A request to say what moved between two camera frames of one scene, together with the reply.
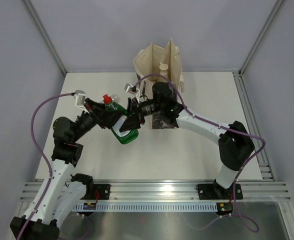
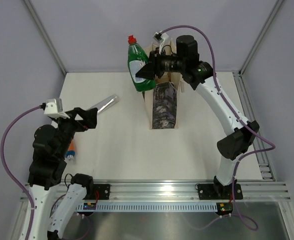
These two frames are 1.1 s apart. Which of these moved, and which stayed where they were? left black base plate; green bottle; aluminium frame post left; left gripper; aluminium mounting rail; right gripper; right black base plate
Moved: left gripper; right gripper; green bottle
Stayed: aluminium frame post left; right black base plate; aluminium mounting rail; left black base plate
